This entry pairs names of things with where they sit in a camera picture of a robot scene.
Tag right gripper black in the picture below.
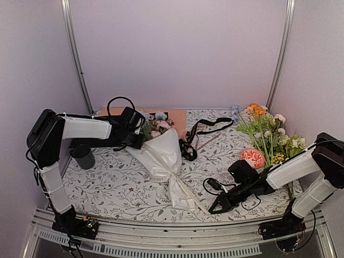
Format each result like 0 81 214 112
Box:
210 181 253 217

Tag bouquet of fake flowers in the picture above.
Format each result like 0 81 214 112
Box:
140 111 175 141

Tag white wrapping paper sheet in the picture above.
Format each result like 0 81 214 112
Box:
125 128 197 212

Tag cream printed ribbon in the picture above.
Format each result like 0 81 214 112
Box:
148 173 210 215

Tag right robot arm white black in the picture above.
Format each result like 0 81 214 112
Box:
208 132 343 234

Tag pile of fake flowers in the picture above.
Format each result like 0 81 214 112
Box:
231 103 307 201

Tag dark grey cup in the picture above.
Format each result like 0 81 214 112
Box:
70 145 95 170

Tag pink wrapping paper sheet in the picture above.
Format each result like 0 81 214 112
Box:
97 107 187 138

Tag red white patterned bowl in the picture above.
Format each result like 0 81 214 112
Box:
240 148 265 169

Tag floral patterned tablecloth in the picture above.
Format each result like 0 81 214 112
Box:
63 123 302 224

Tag yellow small flower sprigs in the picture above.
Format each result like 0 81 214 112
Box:
273 153 285 165

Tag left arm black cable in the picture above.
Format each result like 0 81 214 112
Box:
106 96 137 116

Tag black ribbon strap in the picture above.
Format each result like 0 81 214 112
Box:
178 117 234 162

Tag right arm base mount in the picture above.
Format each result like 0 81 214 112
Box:
258 211 306 253

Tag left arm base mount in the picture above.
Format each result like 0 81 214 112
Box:
52 206 99 240

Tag aluminium front rail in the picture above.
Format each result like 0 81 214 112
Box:
23 209 336 257

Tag left aluminium frame post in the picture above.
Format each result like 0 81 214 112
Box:
61 0 95 114

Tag aluminium frame post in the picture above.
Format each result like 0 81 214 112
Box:
61 0 95 114
266 0 296 109

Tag right aluminium frame post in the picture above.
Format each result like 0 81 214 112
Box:
266 0 296 109

